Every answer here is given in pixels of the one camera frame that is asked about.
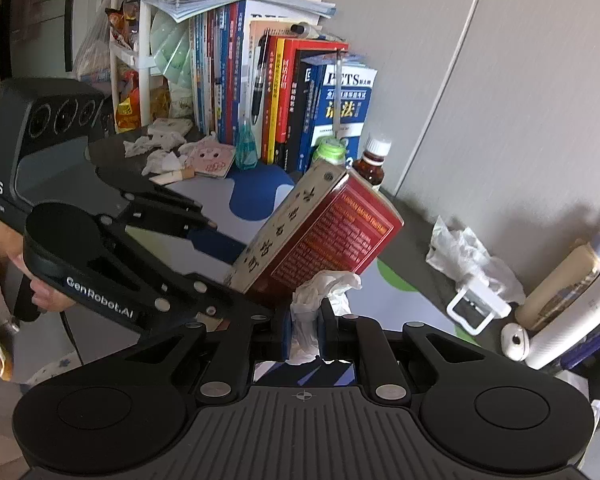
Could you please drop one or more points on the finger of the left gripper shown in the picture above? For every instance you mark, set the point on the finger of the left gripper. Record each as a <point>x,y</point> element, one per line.
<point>153,207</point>
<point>217,245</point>

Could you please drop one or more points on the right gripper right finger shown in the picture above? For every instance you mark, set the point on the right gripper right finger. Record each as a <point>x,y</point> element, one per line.
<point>362,342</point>

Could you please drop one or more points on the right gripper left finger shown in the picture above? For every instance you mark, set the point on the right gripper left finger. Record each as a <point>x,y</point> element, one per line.
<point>253,335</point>

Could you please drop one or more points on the wipe tissue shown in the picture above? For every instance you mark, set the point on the wipe tissue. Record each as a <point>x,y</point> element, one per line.
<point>306,303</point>

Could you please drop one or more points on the red medicine box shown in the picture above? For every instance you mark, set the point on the red medicine box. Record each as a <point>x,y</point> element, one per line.
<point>332,220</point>

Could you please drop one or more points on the left hand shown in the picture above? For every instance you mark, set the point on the left hand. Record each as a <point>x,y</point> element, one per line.
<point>44,296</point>

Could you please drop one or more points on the printed desk mat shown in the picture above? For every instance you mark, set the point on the printed desk mat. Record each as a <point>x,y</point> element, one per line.
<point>240,204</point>

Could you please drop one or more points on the teal glass bottle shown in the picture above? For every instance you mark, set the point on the teal glass bottle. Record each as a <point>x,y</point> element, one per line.
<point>246,156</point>

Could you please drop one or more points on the crumpled white tissue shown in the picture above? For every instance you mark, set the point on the crumpled white tissue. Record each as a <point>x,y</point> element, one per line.
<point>459,254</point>

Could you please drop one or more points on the white storage rack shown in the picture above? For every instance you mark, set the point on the white storage rack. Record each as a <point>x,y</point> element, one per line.
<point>140,35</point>

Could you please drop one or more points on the white folding phone stand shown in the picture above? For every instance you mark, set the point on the white folding phone stand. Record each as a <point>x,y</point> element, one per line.
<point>482,299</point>

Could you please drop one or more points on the green gum bottle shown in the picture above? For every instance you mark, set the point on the green gum bottle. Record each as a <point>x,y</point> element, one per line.
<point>330,149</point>

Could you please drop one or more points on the small white round device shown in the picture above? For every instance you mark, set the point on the small white round device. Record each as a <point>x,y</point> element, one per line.
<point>515,342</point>

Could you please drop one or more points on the brown medicine bottle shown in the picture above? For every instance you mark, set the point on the brown medicine bottle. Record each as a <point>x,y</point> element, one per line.
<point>370,166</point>

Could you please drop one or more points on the black pen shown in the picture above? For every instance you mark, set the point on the black pen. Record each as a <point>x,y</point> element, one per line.
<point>258,81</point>

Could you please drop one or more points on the yellow book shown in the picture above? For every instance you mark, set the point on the yellow book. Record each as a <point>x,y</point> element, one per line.
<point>277,74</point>

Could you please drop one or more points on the row of blue books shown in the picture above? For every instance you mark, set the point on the row of blue books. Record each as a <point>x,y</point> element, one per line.
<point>216,37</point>

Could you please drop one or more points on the black book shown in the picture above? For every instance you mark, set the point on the black book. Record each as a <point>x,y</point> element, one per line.
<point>299,88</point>

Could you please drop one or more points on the blue PETS book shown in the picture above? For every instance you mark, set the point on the blue PETS book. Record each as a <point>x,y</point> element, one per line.
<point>339,94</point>

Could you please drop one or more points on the red book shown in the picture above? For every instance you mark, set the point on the red book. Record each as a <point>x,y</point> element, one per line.
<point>292,45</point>

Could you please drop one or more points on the cream lotion pump bottle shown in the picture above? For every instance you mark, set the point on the cream lotion pump bottle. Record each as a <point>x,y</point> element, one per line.
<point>561,287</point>

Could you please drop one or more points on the white ribbed bottle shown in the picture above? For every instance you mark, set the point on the white ribbed bottle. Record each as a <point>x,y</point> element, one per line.
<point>571,326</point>

